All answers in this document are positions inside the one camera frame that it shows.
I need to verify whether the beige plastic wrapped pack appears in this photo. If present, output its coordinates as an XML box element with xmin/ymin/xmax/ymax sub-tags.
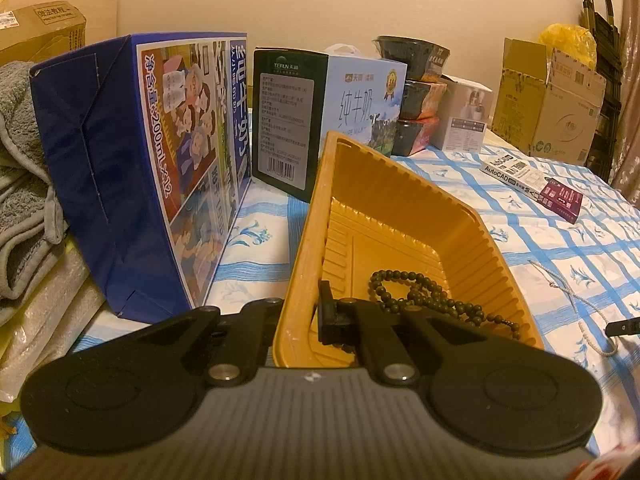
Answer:
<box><xmin>0</xmin><ymin>242</ymin><xmax>107</xmax><ymax>403</ymax></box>

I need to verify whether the white and purple book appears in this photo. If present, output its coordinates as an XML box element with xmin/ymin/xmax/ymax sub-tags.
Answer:
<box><xmin>478</xmin><ymin>155</ymin><xmax>584</xmax><ymax>225</ymax></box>

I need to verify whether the dark green bead necklace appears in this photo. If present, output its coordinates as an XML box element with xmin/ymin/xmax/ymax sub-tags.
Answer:
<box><xmin>368</xmin><ymin>268</ymin><xmax>522</xmax><ymax>337</ymax></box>

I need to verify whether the small white product box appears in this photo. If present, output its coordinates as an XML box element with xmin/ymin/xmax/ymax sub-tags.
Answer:
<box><xmin>439</xmin><ymin>73</ymin><xmax>494</xmax><ymax>156</ymax></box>

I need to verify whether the grey towel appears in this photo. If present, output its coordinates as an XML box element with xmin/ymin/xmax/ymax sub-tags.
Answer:
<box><xmin>0</xmin><ymin>61</ymin><xmax>70</xmax><ymax>313</ymax></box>

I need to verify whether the small taped cardboard box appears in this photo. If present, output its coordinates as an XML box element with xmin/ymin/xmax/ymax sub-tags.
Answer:
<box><xmin>0</xmin><ymin>0</ymin><xmax>88</xmax><ymax>67</ymax></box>

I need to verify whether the yellow plastic tray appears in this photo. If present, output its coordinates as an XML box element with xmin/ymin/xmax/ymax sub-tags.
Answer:
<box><xmin>272</xmin><ymin>130</ymin><xmax>547</xmax><ymax>370</ymax></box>

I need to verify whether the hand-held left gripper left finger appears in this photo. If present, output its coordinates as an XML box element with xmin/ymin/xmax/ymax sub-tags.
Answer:
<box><xmin>147</xmin><ymin>297</ymin><xmax>284</xmax><ymax>387</ymax></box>

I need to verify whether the red packet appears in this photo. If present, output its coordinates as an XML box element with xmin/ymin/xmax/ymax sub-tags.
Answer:
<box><xmin>564</xmin><ymin>439</ymin><xmax>640</xmax><ymax>480</ymax></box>

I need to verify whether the yellow plastic bag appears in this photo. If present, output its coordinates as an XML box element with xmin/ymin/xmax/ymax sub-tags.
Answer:
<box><xmin>538</xmin><ymin>22</ymin><xmax>599</xmax><ymax>64</ymax></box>

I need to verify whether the white cord necklace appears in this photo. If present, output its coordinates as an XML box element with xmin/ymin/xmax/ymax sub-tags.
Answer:
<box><xmin>528</xmin><ymin>258</ymin><xmax>622</xmax><ymax>359</ymax></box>

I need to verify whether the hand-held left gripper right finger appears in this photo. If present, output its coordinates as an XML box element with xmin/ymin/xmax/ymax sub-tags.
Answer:
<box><xmin>317</xmin><ymin>280</ymin><xmax>502</xmax><ymax>387</ymax></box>

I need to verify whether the red instant noodle bowl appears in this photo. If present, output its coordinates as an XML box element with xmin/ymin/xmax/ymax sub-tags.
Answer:
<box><xmin>391</xmin><ymin>117</ymin><xmax>442</xmax><ymax>157</ymax></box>

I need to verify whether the blue checked tablecloth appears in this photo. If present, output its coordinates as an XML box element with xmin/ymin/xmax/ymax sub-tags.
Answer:
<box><xmin>10</xmin><ymin>141</ymin><xmax>640</xmax><ymax>463</ymax></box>

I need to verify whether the large open cardboard box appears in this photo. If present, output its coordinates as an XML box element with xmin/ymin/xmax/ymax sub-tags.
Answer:
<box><xmin>492</xmin><ymin>37</ymin><xmax>622</xmax><ymax>167</ymax></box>

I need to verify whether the orange instant noodle bowl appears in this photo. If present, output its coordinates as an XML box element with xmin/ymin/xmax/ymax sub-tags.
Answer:
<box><xmin>402</xmin><ymin>77</ymin><xmax>449</xmax><ymax>122</ymax></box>

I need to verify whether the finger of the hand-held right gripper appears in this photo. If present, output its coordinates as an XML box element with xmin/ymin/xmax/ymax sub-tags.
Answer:
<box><xmin>603</xmin><ymin>317</ymin><xmax>640</xmax><ymax>339</ymax></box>

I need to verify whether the black folding cart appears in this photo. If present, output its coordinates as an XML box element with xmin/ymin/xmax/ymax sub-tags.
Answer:
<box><xmin>579</xmin><ymin>0</ymin><xmax>624</xmax><ymax>184</ymax></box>

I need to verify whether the patterned curtain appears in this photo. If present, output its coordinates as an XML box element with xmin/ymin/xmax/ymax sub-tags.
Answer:
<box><xmin>606</xmin><ymin>0</ymin><xmax>640</xmax><ymax>207</ymax></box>

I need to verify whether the blue cartoon milk box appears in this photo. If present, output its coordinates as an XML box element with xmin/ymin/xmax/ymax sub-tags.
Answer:
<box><xmin>29</xmin><ymin>32</ymin><xmax>252</xmax><ymax>324</ymax></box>

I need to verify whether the light blue milk box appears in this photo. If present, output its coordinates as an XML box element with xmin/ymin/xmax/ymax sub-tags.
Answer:
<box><xmin>249</xmin><ymin>44</ymin><xmax>409</xmax><ymax>204</ymax></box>

